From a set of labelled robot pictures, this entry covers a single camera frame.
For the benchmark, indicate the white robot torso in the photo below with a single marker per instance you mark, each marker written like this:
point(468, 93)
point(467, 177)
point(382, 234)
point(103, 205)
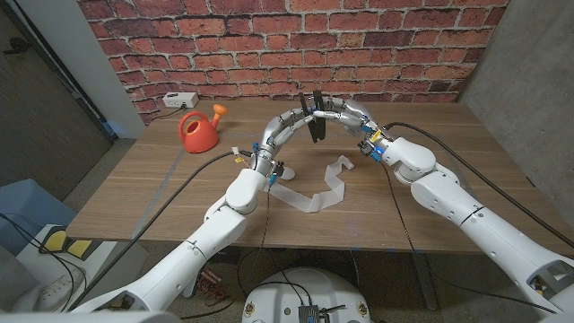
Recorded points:
point(278, 296)

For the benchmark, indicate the black stapler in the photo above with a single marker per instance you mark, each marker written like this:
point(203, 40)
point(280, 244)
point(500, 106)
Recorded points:
point(318, 132)

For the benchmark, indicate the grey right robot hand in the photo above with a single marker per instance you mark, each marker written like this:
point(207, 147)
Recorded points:
point(354, 114)

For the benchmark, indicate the grey metal table leg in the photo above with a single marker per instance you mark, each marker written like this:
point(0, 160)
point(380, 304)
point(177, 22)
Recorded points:
point(192, 287)
point(425, 282)

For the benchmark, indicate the blue plastic bin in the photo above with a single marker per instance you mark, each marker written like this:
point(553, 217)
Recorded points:
point(31, 211)

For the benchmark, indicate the grey trouser leg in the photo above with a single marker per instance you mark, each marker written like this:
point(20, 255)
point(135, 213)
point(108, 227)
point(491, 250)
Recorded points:
point(15, 287)

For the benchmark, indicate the brick wall print backdrop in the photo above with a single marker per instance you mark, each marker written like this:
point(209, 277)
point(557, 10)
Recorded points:
point(291, 49)

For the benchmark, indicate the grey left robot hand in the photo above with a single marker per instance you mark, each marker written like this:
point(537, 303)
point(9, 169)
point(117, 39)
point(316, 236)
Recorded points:
point(271, 134)

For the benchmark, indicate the white paper strip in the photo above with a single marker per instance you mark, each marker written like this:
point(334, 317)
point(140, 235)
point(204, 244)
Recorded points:
point(314, 202)

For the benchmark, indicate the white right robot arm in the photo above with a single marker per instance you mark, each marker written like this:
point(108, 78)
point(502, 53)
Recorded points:
point(484, 224)

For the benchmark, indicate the white power strip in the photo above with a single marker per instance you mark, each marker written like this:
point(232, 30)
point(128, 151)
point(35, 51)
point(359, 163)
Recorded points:
point(180, 99)

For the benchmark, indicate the orange toy watering can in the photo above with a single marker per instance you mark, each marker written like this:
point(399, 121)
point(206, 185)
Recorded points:
point(197, 137)

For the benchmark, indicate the white sneaker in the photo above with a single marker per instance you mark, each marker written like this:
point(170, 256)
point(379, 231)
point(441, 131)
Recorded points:
point(58, 291)

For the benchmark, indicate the yellow black foot pedal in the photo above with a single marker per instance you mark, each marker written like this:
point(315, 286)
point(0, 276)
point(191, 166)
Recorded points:
point(78, 247)

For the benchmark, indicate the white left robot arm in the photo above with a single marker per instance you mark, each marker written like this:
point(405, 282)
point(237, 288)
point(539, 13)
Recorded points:
point(202, 251)

